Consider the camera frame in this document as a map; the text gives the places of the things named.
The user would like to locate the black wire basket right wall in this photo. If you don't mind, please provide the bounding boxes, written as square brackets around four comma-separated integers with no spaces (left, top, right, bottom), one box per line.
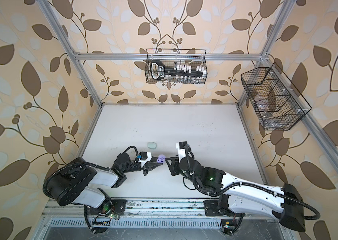
[241,63,312,131]

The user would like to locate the mint green charging case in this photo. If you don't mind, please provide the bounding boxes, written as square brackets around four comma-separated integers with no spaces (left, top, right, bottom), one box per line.
[147,142,157,150]

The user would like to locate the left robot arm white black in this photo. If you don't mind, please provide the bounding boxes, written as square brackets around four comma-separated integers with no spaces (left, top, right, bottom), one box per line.
[43,146,166,208]

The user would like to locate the black wire basket wall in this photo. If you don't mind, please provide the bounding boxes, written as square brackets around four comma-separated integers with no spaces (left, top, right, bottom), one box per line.
[145,48,208,85]
[241,63,312,131]

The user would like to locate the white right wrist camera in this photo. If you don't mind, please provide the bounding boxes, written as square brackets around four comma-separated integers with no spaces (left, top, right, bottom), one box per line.
[176,141,191,164]

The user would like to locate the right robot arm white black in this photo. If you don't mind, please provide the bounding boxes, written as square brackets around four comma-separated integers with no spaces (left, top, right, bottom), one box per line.
[166,157,321,232]

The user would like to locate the black wire basket back wall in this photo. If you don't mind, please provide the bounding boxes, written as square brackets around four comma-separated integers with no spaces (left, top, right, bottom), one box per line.
[145,48,208,85]

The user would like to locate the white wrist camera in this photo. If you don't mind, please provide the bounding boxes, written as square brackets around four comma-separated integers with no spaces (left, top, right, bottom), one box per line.
[135,152,152,168]
[176,141,191,164]

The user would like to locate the purple round earbud case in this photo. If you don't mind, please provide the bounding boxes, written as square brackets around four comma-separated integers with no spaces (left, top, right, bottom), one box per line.
[157,155,166,163]

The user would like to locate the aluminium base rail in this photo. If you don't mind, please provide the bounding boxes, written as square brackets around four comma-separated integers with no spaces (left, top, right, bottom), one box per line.
[41,197,290,229]

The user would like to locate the black socket holder tool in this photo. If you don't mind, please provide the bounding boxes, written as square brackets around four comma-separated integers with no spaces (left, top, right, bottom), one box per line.
[148,60,208,80]

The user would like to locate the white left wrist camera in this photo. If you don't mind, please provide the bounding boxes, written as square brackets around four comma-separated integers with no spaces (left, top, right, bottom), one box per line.
[135,152,152,168]

